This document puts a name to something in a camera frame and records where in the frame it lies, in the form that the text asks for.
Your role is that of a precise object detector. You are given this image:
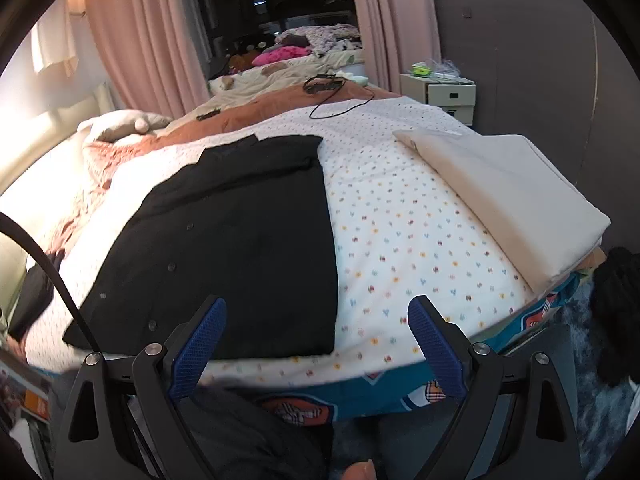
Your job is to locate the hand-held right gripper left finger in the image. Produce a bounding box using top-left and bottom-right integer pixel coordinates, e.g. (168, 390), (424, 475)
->
(52, 296), (228, 480)

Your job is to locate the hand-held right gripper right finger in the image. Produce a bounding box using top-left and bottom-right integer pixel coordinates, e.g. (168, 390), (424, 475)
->
(407, 295), (583, 480)

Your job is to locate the black button jacket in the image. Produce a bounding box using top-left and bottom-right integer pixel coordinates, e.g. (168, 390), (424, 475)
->
(62, 134), (341, 361)

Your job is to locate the blue printed bed sheet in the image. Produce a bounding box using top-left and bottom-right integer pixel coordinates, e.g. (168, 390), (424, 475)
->
(200, 265), (596, 423)

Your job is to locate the white dotted bed sheet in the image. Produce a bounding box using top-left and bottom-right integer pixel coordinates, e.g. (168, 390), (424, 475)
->
(22, 97), (546, 388)

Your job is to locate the blue grey shaggy rug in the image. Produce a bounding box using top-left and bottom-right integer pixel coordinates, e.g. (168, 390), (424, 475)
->
(545, 270), (640, 461)

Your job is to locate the folded black garment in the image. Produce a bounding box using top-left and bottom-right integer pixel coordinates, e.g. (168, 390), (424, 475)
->
(7, 250), (66, 342)

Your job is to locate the colourful printed box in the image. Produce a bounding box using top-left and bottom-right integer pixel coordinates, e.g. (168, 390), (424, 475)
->
(0, 347), (53, 423)

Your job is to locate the folded beige blanket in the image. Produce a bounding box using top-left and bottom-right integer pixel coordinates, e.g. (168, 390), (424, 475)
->
(392, 127), (612, 295)

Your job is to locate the black fuzzy cloth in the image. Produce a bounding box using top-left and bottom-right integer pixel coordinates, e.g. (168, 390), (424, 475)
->
(590, 247), (640, 386)

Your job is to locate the beige pillow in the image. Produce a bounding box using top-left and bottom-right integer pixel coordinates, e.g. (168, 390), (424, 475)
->
(80, 109), (173, 142)

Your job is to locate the white nightstand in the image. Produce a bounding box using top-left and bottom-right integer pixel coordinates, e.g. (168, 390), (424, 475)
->
(399, 72), (477, 126)

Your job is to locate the cream padded headboard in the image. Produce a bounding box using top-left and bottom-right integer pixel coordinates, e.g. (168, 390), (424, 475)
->
(0, 82), (113, 196)

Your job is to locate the clear plastic bundle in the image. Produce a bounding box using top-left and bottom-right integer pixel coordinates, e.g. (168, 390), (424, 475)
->
(430, 57), (461, 81)

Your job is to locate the cream bedding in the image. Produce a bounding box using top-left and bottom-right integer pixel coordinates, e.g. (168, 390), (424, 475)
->
(209, 50), (368, 96)

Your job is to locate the black electronic device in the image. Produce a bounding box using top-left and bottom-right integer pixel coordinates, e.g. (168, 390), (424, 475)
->
(303, 74), (346, 95)

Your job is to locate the pink garment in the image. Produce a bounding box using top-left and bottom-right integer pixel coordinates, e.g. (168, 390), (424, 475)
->
(251, 46), (311, 67)

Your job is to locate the pink curtain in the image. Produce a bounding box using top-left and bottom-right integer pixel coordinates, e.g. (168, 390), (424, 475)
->
(346, 0), (442, 92)
(82, 0), (211, 121)

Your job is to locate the floral cloth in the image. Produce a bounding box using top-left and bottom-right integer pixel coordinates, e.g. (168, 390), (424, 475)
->
(277, 24), (363, 56)

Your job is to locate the hanging white garment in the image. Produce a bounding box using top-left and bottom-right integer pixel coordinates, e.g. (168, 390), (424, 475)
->
(31, 0), (80, 78)

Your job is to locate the thick black cable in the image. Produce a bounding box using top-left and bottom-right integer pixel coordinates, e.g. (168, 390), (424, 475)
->
(0, 211), (101, 356)

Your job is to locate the thin black cable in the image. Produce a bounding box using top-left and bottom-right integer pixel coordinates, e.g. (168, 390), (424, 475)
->
(309, 80), (376, 121)

